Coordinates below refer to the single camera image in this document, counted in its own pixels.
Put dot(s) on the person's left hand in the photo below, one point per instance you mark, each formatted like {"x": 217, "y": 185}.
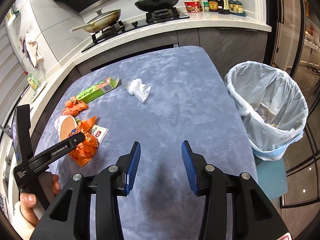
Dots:
{"x": 29, "y": 200}

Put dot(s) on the white bin liner bag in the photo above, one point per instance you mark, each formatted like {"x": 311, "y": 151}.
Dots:
{"x": 272, "y": 106}

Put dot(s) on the red instant noodle cup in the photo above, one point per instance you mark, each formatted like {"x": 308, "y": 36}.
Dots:
{"x": 192, "y": 6}

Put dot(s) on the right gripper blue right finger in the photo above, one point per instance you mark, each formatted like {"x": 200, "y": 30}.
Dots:
{"x": 194, "y": 164}

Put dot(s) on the hanging dish towel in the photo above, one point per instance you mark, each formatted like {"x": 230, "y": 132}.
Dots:
{"x": 31, "y": 50}

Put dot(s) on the clear plastic bag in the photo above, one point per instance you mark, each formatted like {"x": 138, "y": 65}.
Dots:
{"x": 138, "y": 89}

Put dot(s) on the teal tray with jars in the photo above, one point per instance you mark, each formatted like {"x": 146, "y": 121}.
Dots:
{"x": 236, "y": 8}

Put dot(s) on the blue trash bin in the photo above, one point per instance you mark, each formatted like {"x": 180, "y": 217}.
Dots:
{"x": 273, "y": 155}

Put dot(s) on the black gas stove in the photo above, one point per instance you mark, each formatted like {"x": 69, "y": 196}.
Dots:
{"x": 119, "y": 27}

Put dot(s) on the large orange snack bag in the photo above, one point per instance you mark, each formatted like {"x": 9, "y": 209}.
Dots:
{"x": 86, "y": 150}

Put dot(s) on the small green lid jar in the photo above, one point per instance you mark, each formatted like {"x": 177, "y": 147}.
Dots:
{"x": 206, "y": 7}

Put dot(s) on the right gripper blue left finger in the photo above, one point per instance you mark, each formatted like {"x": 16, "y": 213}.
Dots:
{"x": 128, "y": 166}

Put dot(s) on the grey blue table cloth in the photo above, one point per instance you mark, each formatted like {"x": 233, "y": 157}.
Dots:
{"x": 187, "y": 101}

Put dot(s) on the brown sauce bottle yellow cap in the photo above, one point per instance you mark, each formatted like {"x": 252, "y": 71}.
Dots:
{"x": 213, "y": 5}

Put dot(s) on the pink floral paper cup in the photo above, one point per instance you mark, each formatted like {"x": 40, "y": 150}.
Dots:
{"x": 64, "y": 125}

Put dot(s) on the green white sauce packet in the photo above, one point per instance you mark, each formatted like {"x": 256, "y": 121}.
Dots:
{"x": 99, "y": 132}

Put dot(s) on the green cardboard box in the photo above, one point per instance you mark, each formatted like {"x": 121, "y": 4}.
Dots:
{"x": 98, "y": 89}

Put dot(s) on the black framed glass door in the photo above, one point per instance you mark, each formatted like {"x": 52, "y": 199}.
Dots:
{"x": 293, "y": 46}

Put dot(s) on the green dish soap bottle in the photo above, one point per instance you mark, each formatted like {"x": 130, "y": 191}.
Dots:
{"x": 32, "y": 81}

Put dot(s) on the black wok with lid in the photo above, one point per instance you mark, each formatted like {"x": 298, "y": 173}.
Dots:
{"x": 155, "y": 5}

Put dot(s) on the beige frying pan with lid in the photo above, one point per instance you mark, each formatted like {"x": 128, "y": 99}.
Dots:
{"x": 100, "y": 22}

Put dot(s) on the small orange wrapper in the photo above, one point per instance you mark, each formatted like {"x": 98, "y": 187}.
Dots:
{"x": 74, "y": 106}

